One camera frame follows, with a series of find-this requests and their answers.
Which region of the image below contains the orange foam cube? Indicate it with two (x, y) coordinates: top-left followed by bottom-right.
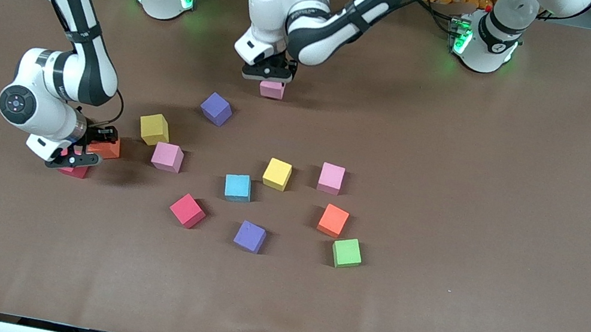
(315, 202), (352, 240)
(86, 134), (124, 162)

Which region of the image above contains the red foam cube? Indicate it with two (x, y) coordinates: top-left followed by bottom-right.
(166, 191), (210, 232)
(55, 146), (93, 180)

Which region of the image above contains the green foam cube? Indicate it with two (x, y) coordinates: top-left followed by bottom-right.
(328, 234), (366, 272)

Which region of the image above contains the brown table cover sheet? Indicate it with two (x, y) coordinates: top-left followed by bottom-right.
(0, 0), (591, 332)

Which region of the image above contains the purple foam cube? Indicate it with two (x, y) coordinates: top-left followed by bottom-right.
(197, 90), (237, 129)
(231, 218), (269, 256)

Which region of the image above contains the pink foam cube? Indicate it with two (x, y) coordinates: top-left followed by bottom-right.
(257, 79), (287, 101)
(150, 141), (186, 174)
(316, 162), (347, 197)

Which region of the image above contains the yellow foam cube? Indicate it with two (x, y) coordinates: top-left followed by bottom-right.
(135, 110), (174, 149)
(260, 156), (294, 193)

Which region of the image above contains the black camera cable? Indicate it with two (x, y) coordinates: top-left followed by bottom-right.
(0, 0), (144, 129)

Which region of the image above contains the blue foam cube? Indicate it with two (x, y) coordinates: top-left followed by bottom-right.
(222, 171), (256, 206)

